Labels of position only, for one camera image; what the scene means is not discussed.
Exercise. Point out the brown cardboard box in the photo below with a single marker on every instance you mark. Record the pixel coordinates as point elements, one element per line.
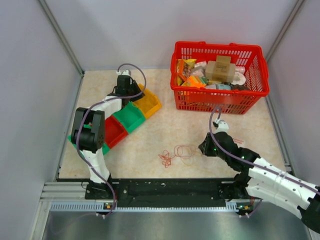
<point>221,69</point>

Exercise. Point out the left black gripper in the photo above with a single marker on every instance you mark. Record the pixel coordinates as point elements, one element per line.
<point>134,84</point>

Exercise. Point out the green plastic bin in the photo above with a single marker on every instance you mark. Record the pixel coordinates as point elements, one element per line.
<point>105,148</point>
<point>130,117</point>

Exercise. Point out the upper green plastic bin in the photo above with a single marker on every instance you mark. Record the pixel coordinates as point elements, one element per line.
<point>130,117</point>

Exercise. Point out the lower green plastic bin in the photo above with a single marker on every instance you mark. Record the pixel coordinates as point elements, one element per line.
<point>105,148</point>

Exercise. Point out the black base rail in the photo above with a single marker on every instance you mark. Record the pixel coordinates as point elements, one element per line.
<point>170,192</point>

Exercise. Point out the white tape roll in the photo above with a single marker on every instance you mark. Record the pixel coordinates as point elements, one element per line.
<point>238,79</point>

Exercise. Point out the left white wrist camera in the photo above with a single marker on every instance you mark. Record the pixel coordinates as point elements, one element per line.
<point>126,72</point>

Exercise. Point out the red plastic shopping basket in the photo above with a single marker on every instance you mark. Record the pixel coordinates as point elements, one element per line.
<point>236,102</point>

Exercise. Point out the white red label card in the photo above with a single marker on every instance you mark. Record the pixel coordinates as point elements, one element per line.
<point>239,142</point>

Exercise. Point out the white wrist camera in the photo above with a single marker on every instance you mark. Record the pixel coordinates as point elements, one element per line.
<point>220,126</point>
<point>126,72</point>

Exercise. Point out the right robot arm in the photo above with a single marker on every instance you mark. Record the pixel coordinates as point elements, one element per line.
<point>260,179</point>

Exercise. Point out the grey slotted cable duct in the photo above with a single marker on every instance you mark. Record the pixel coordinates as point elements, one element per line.
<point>105,207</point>

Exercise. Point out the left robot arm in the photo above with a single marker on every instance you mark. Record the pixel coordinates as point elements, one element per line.
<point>88,130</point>

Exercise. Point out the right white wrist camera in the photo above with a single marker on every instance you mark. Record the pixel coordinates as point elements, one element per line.
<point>220,126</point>

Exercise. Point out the yellow plastic bin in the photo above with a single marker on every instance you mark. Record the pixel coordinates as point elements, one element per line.
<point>149,104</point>

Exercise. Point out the red plastic bin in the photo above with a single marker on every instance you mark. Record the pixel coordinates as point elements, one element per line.
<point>114,132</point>

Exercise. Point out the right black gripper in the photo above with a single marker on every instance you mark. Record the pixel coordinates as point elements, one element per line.
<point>205,146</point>

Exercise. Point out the orange snack box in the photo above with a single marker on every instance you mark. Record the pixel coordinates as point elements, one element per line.
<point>195,81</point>

